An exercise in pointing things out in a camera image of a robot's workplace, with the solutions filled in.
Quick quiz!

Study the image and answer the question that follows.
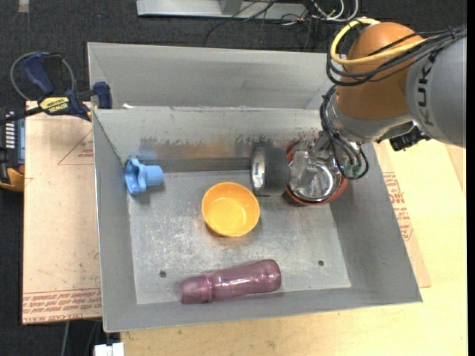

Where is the pink clear plastic bottle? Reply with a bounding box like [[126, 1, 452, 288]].
[[179, 259, 282, 305]]

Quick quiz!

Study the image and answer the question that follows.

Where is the blue plastic nozzle piece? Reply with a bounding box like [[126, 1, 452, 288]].
[[124, 156, 165, 195]]

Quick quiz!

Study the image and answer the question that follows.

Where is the red bowl with shiny inside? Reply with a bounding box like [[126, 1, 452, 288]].
[[284, 141, 350, 206]]

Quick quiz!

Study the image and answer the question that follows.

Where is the grey tape roll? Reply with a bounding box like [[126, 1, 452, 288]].
[[249, 142, 291, 197]]

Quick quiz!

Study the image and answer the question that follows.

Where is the orange plastic bowl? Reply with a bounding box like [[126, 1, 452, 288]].
[[200, 182, 261, 238]]

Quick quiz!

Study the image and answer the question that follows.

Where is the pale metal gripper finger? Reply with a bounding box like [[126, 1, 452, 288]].
[[299, 167, 322, 191], [293, 151, 312, 171]]

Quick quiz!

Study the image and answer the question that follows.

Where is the grey metal bin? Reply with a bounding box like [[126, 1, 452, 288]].
[[87, 42, 423, 333]]

